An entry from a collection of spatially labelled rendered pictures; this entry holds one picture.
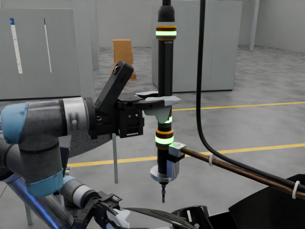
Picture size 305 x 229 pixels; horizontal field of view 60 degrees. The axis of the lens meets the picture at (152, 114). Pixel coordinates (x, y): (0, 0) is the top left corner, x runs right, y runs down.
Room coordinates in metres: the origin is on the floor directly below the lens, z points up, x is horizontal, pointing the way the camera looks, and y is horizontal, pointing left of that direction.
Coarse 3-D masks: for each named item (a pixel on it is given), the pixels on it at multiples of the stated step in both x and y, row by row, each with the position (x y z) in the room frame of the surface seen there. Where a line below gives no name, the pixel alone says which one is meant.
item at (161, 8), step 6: (162, 0) 0.59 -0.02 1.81; (168, 0) 0.59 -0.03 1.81; (162, 6) 0.58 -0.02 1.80; (168, 6) 0.58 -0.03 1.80; (162, 12) 0.58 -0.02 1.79; (168, 12) 0.58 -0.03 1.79; (174, 12) 0.59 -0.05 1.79; (162, 18) 0.58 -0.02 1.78; (168, 18) 0.58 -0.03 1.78; (174, 18) 0.59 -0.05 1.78; (162, 150) 0.58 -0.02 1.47; (168, 150) 0.58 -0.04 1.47; (162, 156) 0.58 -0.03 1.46; (162, 162) 0.58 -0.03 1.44; (162, 168) 0.58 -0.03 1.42
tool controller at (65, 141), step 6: (60, 138) 1.17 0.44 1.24; (66, 138) 1.18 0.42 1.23; (60, 144) 1.10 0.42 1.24; (66, 144) 1.11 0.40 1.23; (60, 150) 1.08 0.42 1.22; (66, 150) 1.08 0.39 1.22; (66, 156) 1.08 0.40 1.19; (66, 162) 1.10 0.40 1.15; (66, 168) 1.15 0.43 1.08; (66, 174) 1.11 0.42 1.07
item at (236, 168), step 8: (184, 152) 0.55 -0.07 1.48; (192, 152) 0.53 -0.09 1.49; (208, 160) 0.50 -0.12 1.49; (216, 160) 0.50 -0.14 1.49; (224, 168) 0.48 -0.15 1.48; (232, 168) 0.47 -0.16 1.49; (240, 168) 0.46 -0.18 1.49; (248, 176) 0.44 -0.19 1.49; (256, 176) 0.44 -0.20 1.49; (272, 184) 0.41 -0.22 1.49; (280, 184) 0.41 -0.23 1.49; (288, 192) 0.40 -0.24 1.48; (296, 192) 0.39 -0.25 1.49; (304, 192) 0.38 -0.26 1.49
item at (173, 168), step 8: (184, 144) 0.57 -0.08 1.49; (168, 152) 0.57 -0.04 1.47; (176, 152) 0.55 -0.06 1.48; (168, 160) 0.57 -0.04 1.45; (176, 160) 0.55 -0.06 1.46; (152, 168) 0.61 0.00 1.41; (168, 168) 0.57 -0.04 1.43; (176, 168) 0.57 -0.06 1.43; (152, 176) 0.58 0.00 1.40; (160, 176) 0.57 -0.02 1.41; (168, 176) 0.57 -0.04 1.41; (176, 176) 0.58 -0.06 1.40
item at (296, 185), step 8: (200, 8) 0.54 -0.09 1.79; (200, 16) 0.53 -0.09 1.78; (200, 24) 0.53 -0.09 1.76; (200, 32) 0.53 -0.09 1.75; (200, 40) 0.53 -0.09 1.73; (200, 48) 0.53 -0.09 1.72; (200, 56) 0.53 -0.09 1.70; (200, 64) 0.53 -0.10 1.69; (200, 72) 0.53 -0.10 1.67; (200, 80) 0.53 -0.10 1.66; (200, 88) 0.53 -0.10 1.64; (200, 96) 0.53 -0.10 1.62; (200, 104) 0.53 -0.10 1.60; (200, 112) 0.53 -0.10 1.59; (200, 120) 0.53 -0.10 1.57; (200, 128) 0.53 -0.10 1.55; (200, 136) 0.52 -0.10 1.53; (208, 144) 0.51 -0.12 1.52; (216, 152) 0.50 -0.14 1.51; (224, 160) 0.48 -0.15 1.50; (232, 160) 0.47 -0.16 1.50; (248, 168) 0.45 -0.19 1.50; (264, 176) 0.43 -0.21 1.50; (272, 176) 0.42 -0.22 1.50; (288, 184) 0.40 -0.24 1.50; (296, 184) 0.39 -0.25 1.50
